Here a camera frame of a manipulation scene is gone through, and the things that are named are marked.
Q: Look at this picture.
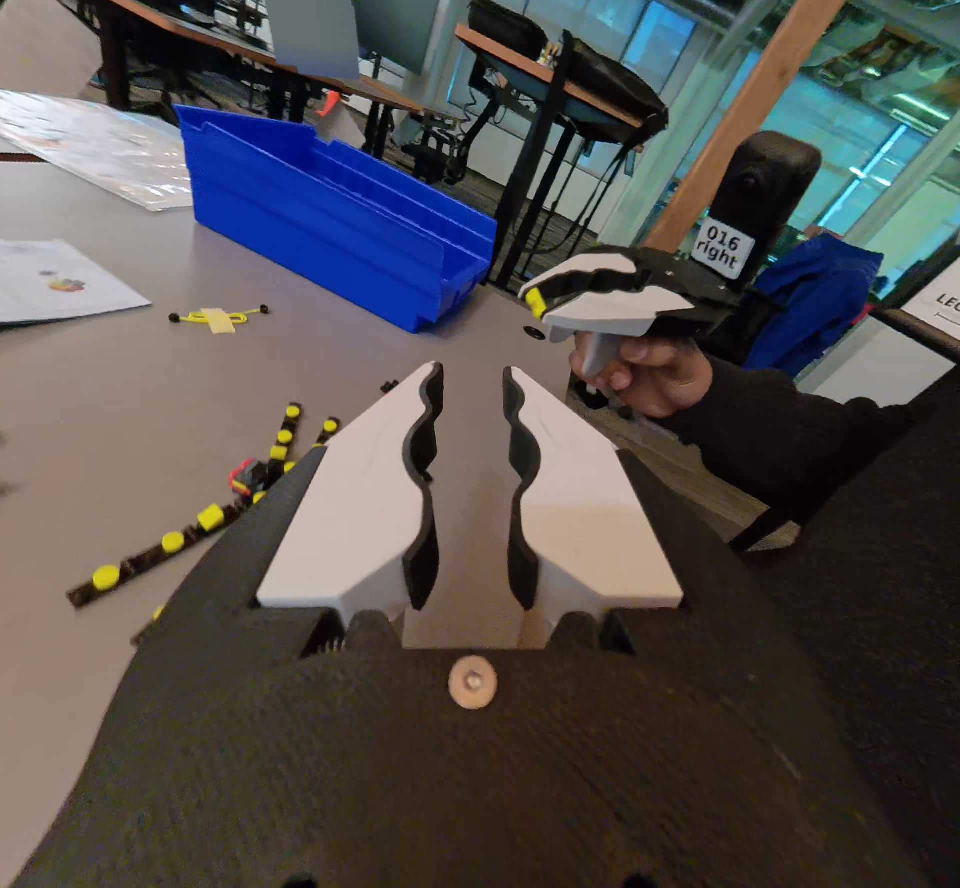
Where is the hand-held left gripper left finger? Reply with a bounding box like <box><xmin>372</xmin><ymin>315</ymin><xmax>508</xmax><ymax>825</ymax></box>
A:
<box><xmin>256</xmin><ymin>360</ymin><xmax>445</xmax><ymax>630</ymax></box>

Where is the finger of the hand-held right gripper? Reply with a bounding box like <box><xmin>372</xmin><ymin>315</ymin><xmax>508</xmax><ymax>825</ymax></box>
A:
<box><xmin>540</xmin><ymin>286</ymin><xmax>697</xmax><ymax>344</ymax></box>
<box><xmin>519</xmin><ymin>252</ymin><xmax>640</xmax><ymax>304</ymax></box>

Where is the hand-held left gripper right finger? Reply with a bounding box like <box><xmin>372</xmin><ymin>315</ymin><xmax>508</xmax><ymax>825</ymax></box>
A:
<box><xmin>501</xmin><ymin>366</ymin><xmax>685</xmax><ymax>630</ymax></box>

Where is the black yellow lego spider model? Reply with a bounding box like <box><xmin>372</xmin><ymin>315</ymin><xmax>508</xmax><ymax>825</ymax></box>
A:
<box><xmin>66</xmin><ymin>402</ymin><xmax>342</xmax><ymax>645</ymax></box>

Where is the blue plastic bin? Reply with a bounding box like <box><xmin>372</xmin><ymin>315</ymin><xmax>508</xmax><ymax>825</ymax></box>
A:
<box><xmin>174</xmin><ymin>104</ymin><xmax>498</xmax><ymax>334</ymax></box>

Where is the person's right forearm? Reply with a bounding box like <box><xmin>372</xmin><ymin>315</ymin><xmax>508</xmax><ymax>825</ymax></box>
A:
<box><xmin>667</xmin><ymin>355</ymin><xmax>960</xmax><ymax>552</ymax></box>

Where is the lego instruction booklet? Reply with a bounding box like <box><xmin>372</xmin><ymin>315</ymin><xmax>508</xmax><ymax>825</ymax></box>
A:
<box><xmin>0</xmin><ymin>239</ymin><xmax>153</xmax><ymax>327</ymax></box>

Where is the person's right hand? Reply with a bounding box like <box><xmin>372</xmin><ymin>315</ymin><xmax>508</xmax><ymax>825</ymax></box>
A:
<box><xmin>568</xmin><ymin>336</ymin><xmax>715</xmax><ymax>421</ymax></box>

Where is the blue jacket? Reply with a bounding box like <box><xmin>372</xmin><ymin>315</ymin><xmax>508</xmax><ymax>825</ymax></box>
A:
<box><xmin>744</xmin><ymin>231</ymin><xmax>886</xmax><ymax>381</ymax></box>

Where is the small wooden standing table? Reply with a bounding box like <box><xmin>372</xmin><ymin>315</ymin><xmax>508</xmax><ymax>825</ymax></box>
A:
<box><xmin>454</xmin><ymin>24</ymin><xmax>648</xmax><ymax>291</ymax></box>

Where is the large black bag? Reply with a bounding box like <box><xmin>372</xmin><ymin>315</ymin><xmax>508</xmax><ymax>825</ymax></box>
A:
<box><xmin>558</xmin><ymin>33</ymin><xmax>670</xmax><ymax>148</ymax></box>

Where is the white sign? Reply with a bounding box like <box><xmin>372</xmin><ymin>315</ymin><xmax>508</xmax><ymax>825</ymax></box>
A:
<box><xmin>900</xmin><ymin>285</ymin><xmax>960</xmax><ymax>340</ymax></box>

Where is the grey monitor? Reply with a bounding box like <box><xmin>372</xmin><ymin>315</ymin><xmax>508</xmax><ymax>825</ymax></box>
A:
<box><xmin>315</xmin><ymin>0</ymin><xmax>447</xmax><ymax>77</ymax></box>

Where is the clear laminated sheet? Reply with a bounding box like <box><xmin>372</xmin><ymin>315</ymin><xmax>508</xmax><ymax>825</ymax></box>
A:
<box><xmin>0</xmin><ymin>89</ymin><xmax>195</xmax><ymax>213</ymax></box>

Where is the long wooden table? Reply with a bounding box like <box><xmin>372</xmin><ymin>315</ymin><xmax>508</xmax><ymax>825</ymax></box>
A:
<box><xmin>0</xmin><ymin>0</ymin><xmax>423</xmax><ymax>154</ymax></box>

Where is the wooden post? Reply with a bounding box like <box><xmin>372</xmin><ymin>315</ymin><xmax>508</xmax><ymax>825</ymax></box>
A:
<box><xmin>643</xmin><ymin>0</ymin><xmax>899</xmax><ymax>253</ymax></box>

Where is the yellow string with tape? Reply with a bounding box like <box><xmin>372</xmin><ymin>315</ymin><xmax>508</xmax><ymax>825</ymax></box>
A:
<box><xmin>168</xmin><ymin>301</ymin><xmax>271</xmax><ymax>336</ymax></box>

